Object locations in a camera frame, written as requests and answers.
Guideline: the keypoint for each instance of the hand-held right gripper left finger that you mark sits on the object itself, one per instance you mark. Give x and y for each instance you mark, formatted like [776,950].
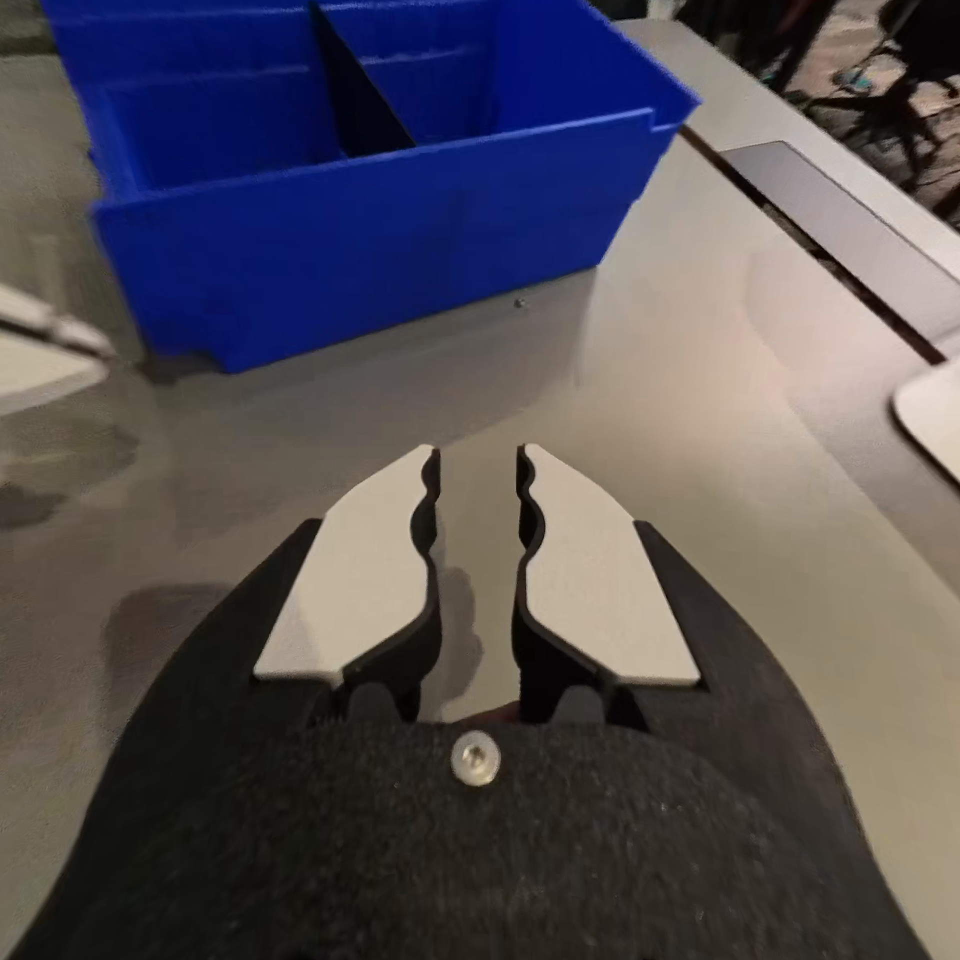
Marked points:
[352,585]

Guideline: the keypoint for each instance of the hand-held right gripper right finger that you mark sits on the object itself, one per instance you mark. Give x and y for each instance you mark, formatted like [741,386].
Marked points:
[600,592]

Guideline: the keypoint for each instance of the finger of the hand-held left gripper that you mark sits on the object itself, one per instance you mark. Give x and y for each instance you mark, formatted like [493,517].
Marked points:
[37,371]
[60,322]

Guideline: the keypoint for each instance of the blue plastic divided bin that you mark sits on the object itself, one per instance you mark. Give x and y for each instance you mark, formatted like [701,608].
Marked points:
[337,247]

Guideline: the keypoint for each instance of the white metal display stand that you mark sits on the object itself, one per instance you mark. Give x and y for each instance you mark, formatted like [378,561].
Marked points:
[937,420]

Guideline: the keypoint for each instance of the dark table inset panel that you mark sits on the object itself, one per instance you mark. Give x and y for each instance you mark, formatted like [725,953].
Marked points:
[862,225]

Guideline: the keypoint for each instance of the black office chair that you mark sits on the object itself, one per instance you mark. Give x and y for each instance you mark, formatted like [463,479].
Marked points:
[915,37]

